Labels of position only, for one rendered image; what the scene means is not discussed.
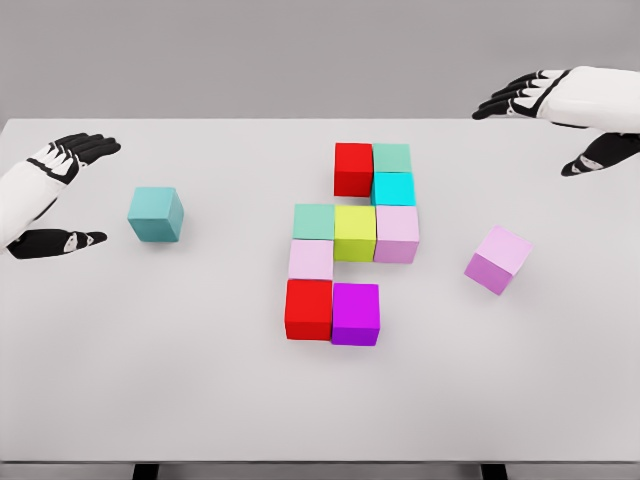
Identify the teal cube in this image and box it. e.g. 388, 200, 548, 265
126, 186, 185, 244

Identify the red cube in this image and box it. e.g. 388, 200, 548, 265
333, 142, 374, 197
284, 278, 334, 343

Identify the magenta purple cube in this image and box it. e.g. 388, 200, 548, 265
330, 282, 380, 347

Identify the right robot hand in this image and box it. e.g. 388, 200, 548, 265
472, 65, 640, 177

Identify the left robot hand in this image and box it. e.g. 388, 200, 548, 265
0, 132, 122, 261

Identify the mint green cube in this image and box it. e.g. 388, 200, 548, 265
372, 143, 413, 175
292, 203, 337, 241

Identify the light pink cube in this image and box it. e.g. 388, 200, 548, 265
287, 238, 335, 282
463, 224, 534, 296
373, 204, 420, 265

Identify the yellow-green cube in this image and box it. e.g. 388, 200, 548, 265
333, 204, 378, 263

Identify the cyan cube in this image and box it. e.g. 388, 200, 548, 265
370, 172, 417, 207

